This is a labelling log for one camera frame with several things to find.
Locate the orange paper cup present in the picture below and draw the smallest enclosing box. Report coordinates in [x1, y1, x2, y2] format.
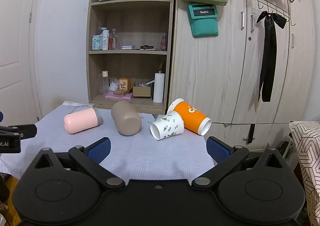
[167, 98, 212, 136]

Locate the clear bottle with beige cap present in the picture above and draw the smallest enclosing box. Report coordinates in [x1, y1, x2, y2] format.
[101, 70, 110, 96]

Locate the teal pouch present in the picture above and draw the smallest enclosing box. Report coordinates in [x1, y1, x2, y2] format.
[187, 2, 219, 39]

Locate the black tape strip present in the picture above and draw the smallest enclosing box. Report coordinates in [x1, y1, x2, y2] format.
[246, 124, 256, 145]

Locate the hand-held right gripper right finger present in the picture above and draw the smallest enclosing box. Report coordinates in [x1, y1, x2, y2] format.
[192, 136, 292, 189]

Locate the white leaf print paper cup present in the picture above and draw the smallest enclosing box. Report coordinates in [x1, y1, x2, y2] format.
[150, 111, 185, 141]

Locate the small wooden flower box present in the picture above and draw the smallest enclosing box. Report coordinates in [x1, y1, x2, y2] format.
[119, 77, 132, 91]

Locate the pink cup with grey lid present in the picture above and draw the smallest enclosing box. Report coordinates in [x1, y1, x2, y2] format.
[63, 107, 104, 134]

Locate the geometric patterned cloth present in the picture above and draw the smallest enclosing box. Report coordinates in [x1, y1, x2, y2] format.
[289, 121, 320, 226]

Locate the white bottle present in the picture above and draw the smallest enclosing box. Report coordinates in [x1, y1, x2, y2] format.
[102, 30, 110, 51]

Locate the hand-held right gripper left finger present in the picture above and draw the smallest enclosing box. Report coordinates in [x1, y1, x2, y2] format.
[27, 137, 125, 191]

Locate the pale patterned tablecloth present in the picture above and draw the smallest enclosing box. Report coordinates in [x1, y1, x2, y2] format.
[0, 102, 218, 182]

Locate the pink pad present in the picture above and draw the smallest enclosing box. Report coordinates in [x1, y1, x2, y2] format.
[105, 91, 133, 101]

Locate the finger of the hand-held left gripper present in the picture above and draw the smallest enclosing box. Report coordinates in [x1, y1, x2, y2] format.
[7, 124, 38, 139]

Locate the wooden shelf unit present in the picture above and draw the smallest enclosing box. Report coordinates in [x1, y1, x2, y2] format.
[86, 0, 175, 115]

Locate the black ribbon bow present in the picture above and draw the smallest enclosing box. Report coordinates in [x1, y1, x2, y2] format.
[256, 11, 288, 103]

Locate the black wire hook rack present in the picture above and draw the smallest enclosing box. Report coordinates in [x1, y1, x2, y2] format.
[255, 0, 297, 26]

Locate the white door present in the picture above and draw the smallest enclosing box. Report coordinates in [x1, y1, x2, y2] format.
[0, 0, 43, 127]

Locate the clear bottle with red liquid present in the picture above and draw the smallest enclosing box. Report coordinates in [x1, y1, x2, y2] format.
[109, 28, 119, 50]

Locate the small cardboard box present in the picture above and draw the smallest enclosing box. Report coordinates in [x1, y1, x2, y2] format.
[132, 85, 152, 98]

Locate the white paper slip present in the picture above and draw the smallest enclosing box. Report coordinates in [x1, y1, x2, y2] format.
[62, 101, 95, 111]

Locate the taupe cup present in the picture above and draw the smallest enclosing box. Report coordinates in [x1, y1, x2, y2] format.
[111, 101, 142, 137]

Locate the wooden wardrobe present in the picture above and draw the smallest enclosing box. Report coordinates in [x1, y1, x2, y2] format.
[169, 0, 316, 152]

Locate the yellow cardboard box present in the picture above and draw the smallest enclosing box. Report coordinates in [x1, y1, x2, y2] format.
[0, 173, 22, 226]

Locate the white paper roll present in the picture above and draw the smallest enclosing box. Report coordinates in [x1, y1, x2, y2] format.
[153, 72, 166, 103]

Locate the teal jar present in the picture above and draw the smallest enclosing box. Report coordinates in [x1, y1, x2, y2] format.
[91, 35, 103, 51]

